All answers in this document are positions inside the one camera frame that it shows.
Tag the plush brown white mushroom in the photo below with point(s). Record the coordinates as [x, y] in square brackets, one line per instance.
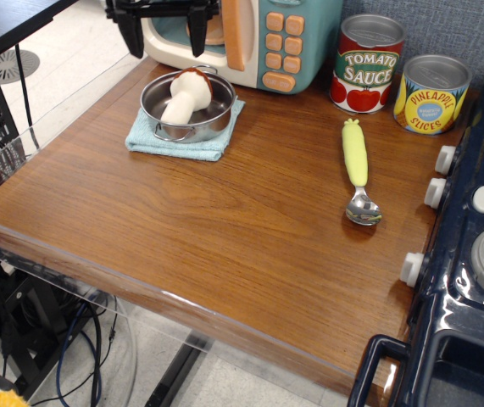
[190, 91]

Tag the clear acrylic table guard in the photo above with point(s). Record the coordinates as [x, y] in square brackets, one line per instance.
[18, 152]

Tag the spoon with yellow-green handle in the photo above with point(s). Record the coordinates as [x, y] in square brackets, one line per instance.
[361, 209]

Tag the silver metal pan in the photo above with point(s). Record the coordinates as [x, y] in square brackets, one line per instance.
[205, 124]

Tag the light blue folded cloth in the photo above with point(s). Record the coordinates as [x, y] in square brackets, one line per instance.
[141, 139]

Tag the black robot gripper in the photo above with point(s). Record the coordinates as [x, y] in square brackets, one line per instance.
[197, 12]

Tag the tomato sauce can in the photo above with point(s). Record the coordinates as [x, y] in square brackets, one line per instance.
[367, 57]

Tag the black table leg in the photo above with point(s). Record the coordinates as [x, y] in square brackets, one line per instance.
[175, 375]

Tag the dark blue toy stove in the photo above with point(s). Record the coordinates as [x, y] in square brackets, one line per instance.
[441, 363]

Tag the white stove knob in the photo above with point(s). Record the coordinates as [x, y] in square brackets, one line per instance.
[445, 159]
[434, 192]
[411, 268]

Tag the teal cream toy microwave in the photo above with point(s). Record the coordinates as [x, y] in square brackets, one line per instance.
[276, 46]

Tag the pineapple slices can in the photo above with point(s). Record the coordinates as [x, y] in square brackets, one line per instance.
[431, 93]

